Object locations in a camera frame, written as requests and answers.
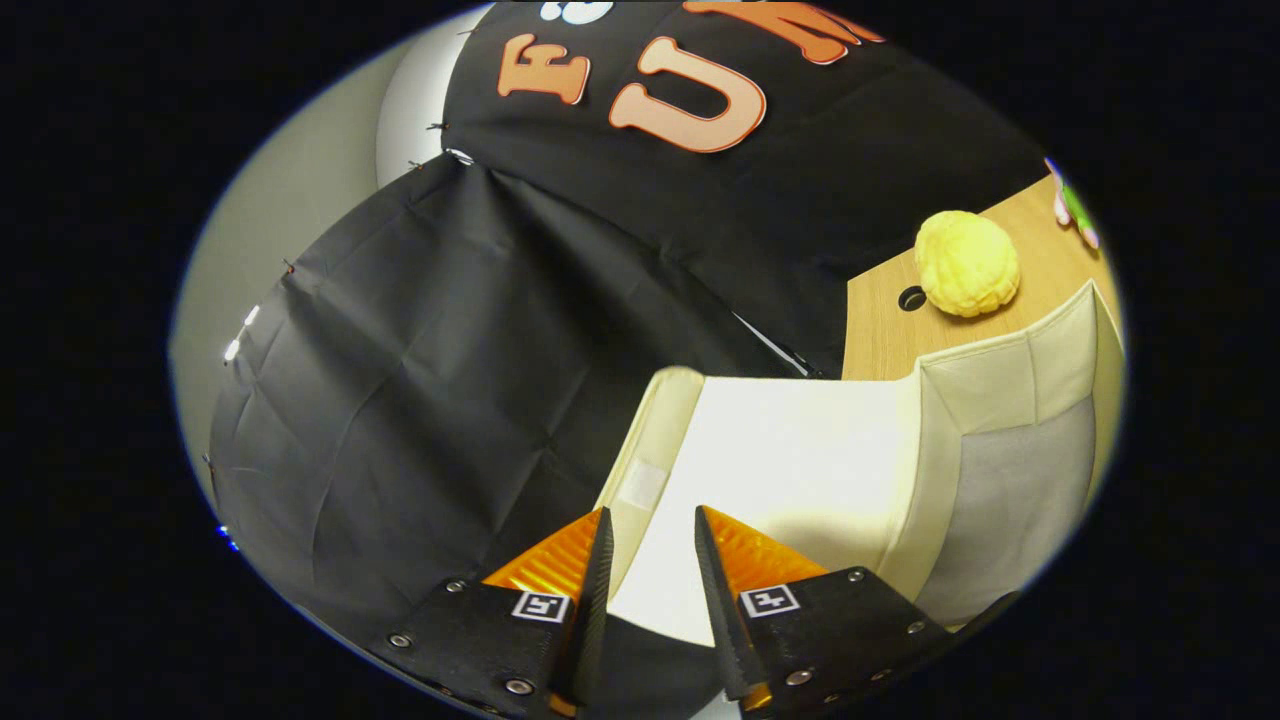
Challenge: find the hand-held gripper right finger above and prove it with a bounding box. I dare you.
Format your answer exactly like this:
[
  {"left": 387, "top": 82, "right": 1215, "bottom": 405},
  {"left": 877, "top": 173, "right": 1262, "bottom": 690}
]
[{"left": 695, "top": 505, "right": 953, "bottom": 717}]

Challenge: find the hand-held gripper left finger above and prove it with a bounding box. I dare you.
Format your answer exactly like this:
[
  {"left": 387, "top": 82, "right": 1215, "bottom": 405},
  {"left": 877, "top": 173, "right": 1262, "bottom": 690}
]
[{"left": 365, "top": 507, "right": 614, "bottom": 720}]

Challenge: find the cream fabric storage box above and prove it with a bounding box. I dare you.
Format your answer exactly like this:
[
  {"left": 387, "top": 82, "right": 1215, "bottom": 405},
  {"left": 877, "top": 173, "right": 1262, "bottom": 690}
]
[{"left": 595, "top": 280, "right": 1126, "bottom": 651}]

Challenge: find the black backdrop cloth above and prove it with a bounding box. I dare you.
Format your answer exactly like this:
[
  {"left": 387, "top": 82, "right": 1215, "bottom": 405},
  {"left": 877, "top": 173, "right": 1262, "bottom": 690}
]
[{"left": 205, "top": 0, "right": 1051, "bottom": 720}]

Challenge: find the yellow round plush toy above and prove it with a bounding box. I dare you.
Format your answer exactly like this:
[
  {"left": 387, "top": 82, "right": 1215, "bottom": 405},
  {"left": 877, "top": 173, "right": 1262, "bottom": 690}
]
[{"left": 914, "top": 210, "right": 1022, "bottom": 319}]

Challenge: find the green and pink plush toy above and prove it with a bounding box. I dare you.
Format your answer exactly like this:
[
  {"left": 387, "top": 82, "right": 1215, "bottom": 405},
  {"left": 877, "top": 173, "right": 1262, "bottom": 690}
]
[{"left": 1045, "top": 157, "right": 1101, "bottom": 251}]

